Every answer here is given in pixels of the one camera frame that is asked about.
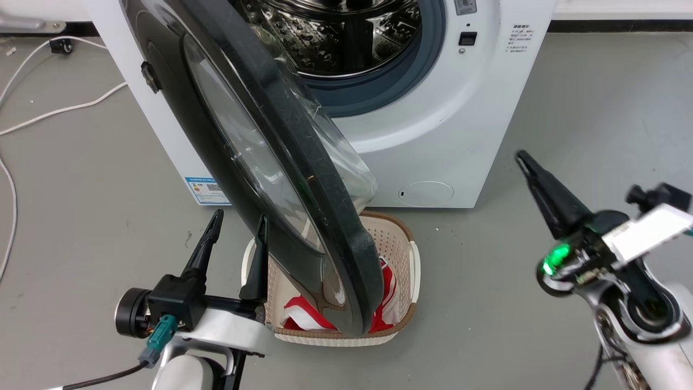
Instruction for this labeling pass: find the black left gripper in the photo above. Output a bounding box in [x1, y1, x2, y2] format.
[114, 209, 270, 340]

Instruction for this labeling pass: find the round white filter cover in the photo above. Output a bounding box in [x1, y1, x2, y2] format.
[398, 180, 455, 207]

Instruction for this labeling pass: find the red and white garment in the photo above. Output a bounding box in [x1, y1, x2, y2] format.
[282, 257, 399, 334]

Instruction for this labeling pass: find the stainless steel washer drum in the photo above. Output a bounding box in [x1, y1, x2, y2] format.
[232, 0, 423, 80]

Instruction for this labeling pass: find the thick white floor cable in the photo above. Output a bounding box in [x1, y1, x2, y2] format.
[0, 81, 128, 137]

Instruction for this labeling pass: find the thin white looped floor cable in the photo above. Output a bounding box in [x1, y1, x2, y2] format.
[0, 36, 109, 109]

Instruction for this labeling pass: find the white curved floor cable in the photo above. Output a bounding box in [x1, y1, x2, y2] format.
[0, 156, 18, 283]

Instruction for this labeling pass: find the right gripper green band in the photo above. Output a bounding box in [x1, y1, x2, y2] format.
[515, 150, 640, 297]

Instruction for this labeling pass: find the grey metal floor bracket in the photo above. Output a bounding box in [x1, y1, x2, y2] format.
[0, 13, 67, 35]

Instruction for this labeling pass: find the black door latch hook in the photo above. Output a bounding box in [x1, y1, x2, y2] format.
[140, 61, 162, 94]

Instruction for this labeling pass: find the black text warning label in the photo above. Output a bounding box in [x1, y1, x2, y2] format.
[506, 22, 537, 60]

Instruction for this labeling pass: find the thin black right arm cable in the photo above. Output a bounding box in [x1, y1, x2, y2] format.
[583, 344, 605, 390]

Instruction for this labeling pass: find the beige perforated laundry basket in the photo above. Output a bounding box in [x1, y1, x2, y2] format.
[241, 210, 421, 348]

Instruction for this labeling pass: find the black cable with teal connector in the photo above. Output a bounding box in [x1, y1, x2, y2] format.
[61, 314, 180, 390]

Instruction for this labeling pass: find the dark grey round washer door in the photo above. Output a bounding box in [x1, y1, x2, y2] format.
[119, 0, 385, 338]

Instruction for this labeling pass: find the white front-load washing machine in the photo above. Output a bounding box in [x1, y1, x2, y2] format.
[84, 0, 558, 210]

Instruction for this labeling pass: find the blue energy label sticker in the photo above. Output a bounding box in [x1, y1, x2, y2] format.
[184, 176, 231, 206]

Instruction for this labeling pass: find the grey-blue rubber door gasket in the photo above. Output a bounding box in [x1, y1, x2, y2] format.
[292, 0, 448, 119]

